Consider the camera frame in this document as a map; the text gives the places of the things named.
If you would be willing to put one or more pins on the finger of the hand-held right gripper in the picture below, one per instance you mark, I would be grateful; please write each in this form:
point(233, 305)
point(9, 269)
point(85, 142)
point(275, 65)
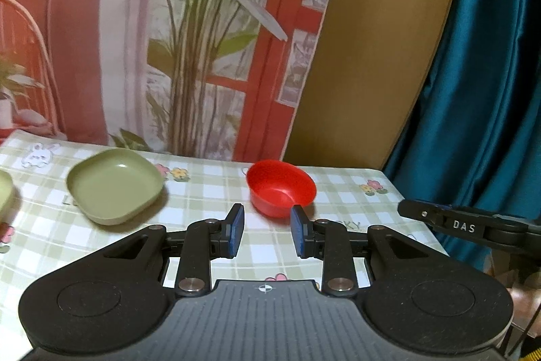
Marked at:
point(460, 223)

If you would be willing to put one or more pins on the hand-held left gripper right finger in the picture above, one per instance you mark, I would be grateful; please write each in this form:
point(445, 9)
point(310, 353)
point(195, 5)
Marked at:
point(298, 233)

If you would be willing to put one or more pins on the pale green square plate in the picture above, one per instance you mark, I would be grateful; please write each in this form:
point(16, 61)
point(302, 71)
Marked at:
point(4, 194)

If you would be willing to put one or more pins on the printed wall backdrop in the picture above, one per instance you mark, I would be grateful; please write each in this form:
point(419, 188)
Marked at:
point(84, 48)

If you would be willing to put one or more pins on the green checkered tablecloth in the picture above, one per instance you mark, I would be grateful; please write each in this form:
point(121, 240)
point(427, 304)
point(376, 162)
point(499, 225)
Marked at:
point(351, 187)

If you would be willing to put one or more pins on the brown wooden board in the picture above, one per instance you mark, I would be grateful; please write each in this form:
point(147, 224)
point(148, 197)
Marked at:
point(372, 48)

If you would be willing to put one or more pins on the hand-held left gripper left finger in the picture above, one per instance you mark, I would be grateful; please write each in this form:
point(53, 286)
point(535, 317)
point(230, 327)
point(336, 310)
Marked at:
point(236, 230)

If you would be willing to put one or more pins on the red plastic bowl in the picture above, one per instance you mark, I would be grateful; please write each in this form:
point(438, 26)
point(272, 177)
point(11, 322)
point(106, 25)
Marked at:
point(281, 185)

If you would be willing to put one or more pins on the teal blue curtain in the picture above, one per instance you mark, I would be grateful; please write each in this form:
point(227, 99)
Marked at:
point(486, 90)

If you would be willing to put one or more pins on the olive green square plate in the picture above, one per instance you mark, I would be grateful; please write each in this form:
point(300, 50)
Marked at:
point(116, 185)

